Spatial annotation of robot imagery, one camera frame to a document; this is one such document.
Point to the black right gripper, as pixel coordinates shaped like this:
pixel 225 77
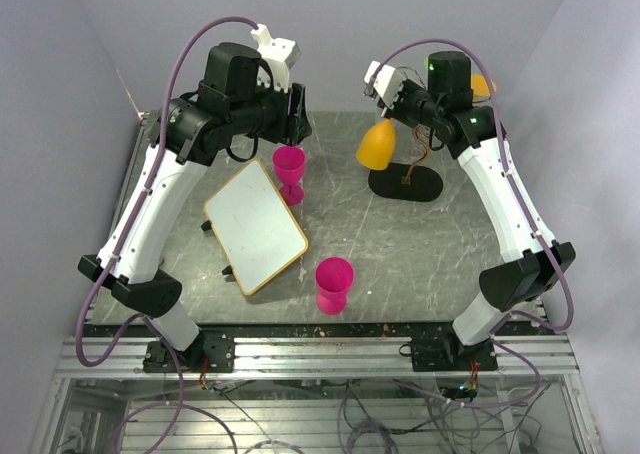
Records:
pixel 395 111

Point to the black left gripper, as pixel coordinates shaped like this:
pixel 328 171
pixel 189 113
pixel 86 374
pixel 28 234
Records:
pixel 291 129

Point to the pink wine glass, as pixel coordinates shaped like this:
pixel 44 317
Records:
pixel 289 164
pixel 334 278

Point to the orange wine glass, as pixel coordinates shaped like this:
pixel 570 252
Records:
pixel 480 89
pixel 377 146

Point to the pink wine glass front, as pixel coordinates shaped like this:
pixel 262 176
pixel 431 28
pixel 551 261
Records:
pixel 334 278

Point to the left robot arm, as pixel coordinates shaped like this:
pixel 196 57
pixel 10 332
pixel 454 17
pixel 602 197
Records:
pixel 244 91

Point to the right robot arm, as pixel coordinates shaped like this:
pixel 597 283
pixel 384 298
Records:
pixel 458 105

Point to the yellow-framed whiteboard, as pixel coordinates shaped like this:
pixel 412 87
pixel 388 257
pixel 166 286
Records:
pixel 257 231

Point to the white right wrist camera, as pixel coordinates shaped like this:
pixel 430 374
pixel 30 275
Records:
pixel 383 82

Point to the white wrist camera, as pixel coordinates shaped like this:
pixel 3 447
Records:
pixel 383 82
pixel 280 54

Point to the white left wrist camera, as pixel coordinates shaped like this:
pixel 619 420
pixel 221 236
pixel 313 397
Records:
pixel 280 54

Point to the copper wire glass rack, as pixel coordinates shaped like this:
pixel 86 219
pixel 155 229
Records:
pixel 410 182

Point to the aluminium mounting rail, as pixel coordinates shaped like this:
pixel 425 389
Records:
pixel 310 358

